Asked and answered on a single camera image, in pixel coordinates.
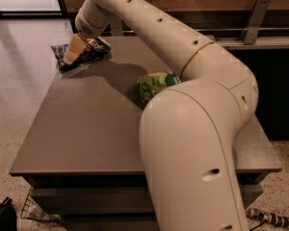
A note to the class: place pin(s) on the black white striped handle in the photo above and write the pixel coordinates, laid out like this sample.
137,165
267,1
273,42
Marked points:
268,218

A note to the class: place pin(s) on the wire basket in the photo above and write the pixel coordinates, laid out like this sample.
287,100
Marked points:
32,211

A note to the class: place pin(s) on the left grey metal bracket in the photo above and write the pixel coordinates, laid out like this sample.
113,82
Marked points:
116,27

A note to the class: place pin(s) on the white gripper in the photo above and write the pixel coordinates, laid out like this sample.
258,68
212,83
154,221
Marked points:
84,25

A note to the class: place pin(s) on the right grey metal bracket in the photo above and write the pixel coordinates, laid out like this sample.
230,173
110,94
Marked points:
250,32

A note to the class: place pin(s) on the grey metal bracket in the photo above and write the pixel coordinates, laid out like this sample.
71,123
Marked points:
250,32
116,27

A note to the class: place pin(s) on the blue chip bag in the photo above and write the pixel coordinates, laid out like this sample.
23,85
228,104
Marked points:
95,49

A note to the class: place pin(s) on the black bag on floor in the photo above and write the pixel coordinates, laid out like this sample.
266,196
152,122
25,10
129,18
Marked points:
8,218

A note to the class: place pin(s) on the green snack bag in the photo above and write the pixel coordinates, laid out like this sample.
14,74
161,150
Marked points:
152,84

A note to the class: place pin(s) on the grey drawer cabinet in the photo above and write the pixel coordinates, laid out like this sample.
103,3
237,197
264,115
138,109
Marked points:
82,153

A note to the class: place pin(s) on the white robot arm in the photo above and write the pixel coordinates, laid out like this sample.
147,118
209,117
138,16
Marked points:
187,130

